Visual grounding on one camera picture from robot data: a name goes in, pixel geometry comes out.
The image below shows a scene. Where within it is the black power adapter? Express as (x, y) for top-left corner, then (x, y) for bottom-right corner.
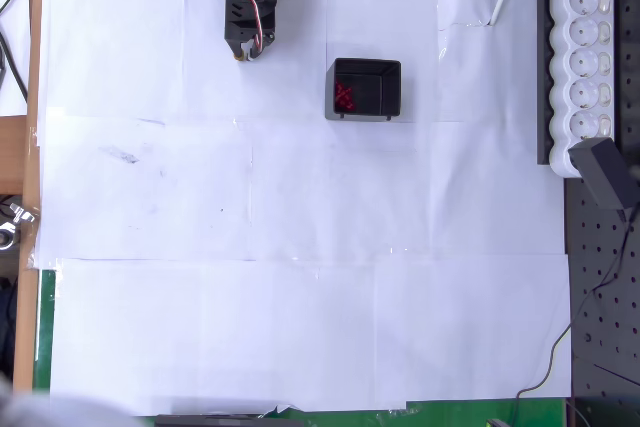
(568, 137), (636, 212)

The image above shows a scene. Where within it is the silver metal clamp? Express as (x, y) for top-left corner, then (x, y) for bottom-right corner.
(0, 200), (37, 251)

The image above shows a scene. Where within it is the white power strip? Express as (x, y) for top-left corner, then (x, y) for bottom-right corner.
(548, 0), (615, 179)

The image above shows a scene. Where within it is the blurry grey object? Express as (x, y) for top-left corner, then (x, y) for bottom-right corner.
(0, 374), (141, 427)

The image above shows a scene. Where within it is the black open box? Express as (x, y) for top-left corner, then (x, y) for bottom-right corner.
(324, 57), (403, 122)

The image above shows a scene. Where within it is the black pegboard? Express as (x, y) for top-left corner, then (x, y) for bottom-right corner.
(563, 0), (640, 427)

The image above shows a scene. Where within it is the thin black adapter cable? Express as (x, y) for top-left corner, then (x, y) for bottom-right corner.
(509, 206), (636, 421)

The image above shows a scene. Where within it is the wooden table edge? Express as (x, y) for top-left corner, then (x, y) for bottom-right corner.
(10, 0), (45, 393)

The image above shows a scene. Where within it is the green cutting mat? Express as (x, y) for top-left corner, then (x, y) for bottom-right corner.
(32, 268), (569, 427)

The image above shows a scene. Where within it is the white paper table cover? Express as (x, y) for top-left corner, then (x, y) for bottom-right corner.
(33, 0), (574, 418)

